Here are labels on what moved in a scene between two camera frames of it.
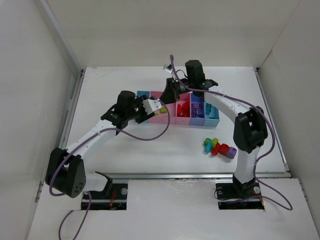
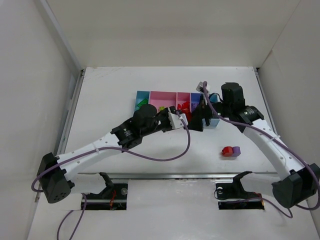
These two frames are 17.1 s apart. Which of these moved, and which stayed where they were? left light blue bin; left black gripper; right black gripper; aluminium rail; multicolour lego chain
Moved: left black gripper; multicolour lego chain; right black gripper
Stayed: aluminium rail; left light blue bin
